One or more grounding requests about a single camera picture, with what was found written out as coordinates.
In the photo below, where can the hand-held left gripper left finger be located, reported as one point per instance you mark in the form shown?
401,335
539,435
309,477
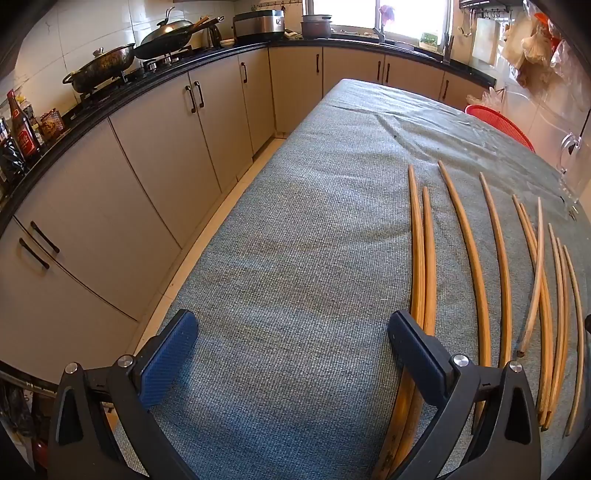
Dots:
168,355

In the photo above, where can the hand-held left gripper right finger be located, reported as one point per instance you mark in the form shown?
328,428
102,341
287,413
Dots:
415,355

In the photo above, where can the bunch of wooden chopsticks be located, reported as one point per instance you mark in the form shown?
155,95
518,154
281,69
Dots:
418,258

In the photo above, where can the blue-grey tablecloth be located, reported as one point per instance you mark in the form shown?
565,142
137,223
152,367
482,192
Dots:
300,230

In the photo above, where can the beige kitchen base cabinets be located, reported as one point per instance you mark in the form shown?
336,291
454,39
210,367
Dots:
152,152

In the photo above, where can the clear glass pitcher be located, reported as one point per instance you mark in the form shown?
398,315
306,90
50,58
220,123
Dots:
577,175

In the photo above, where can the red plastic basin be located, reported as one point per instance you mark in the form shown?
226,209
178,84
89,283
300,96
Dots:
503,122

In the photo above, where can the patterned seasoning packet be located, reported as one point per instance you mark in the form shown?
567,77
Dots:
51,124

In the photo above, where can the dark sauce bottle red label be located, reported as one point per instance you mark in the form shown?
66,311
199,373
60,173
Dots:
25,134

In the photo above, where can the orange filled plastic bag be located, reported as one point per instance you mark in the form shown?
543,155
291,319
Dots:
489,98

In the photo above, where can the black gas stove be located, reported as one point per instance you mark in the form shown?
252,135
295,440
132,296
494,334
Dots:
152,64

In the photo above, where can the dark speckled pot with lid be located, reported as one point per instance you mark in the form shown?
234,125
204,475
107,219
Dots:
99,67

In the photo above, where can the dark knife holder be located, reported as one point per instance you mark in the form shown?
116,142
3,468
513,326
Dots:
448,48

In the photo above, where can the black wok with steel lid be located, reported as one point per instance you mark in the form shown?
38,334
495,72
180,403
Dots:
161,41

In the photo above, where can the green sponge pack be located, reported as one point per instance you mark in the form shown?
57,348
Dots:
428,40

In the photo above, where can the dark kettle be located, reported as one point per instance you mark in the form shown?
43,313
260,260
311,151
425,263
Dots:
213,37

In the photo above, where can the white cutting board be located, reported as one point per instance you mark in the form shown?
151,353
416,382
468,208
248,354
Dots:
487,41

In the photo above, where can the steel sink faucet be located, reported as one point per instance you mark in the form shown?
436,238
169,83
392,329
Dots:
379,34

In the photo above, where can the hanging clear plastic bags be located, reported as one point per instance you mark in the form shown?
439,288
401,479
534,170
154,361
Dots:
535,46

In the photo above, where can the kitchen window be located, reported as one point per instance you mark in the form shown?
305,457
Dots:
406,18

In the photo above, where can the silver black rice cooker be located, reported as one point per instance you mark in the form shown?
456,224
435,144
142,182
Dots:
258,27

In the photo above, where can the dark cooking pot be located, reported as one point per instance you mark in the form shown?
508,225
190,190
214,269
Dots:
316,28

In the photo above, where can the purple hanging cloth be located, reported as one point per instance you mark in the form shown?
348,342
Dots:
385,13

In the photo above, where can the black wall rack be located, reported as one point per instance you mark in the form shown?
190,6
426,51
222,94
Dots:
485,4

